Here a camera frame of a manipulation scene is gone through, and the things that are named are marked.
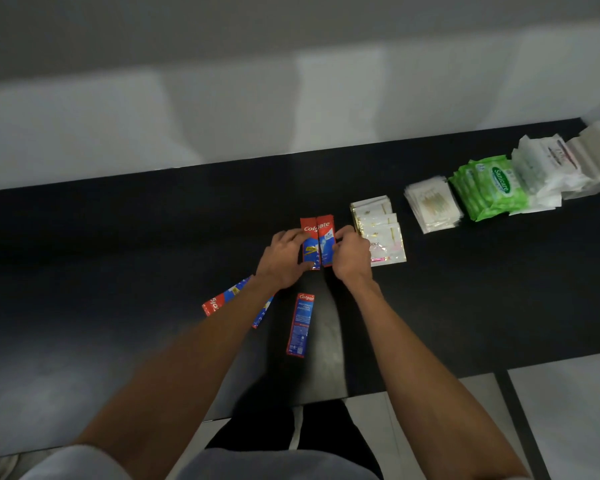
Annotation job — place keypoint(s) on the stack of white wipe packets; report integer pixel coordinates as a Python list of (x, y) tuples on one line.
[(542, 167)]

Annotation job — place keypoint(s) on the person's right fingers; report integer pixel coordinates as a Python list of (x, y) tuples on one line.
[(345, 233)]

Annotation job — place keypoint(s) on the stack of clear swab packets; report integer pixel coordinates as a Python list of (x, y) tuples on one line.
[(434, 203)]

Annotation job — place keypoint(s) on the person's left forearm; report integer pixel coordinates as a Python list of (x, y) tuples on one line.
[(180, 374)]

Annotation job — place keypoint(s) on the person's left thumb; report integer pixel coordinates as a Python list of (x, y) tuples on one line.
[(301, 267)]

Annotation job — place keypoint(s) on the person's left hand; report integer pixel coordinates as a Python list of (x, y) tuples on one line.
[(279, 262)]

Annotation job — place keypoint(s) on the person's right hand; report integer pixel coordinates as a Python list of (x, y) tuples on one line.
[(352, 259)]

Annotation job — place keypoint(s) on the red blue toothpaste box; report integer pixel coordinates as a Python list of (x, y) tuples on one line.
[(300, 324), (263, 315), (326, 237), (225, 298), (309, 233)]

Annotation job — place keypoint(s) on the black shorts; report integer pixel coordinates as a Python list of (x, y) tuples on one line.
[(330, 427)]

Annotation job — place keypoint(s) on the grey shirt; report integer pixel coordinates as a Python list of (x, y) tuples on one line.
[(260, 467)]

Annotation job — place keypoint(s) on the stack of green wipe packets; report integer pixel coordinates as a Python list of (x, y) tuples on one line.
[(490, 187)]

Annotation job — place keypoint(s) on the pile of gold-edged white sachets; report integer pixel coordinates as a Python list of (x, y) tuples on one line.
[(382, 229)]

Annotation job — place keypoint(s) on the person's right forearm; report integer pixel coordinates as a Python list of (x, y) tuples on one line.
[(425, 384)]

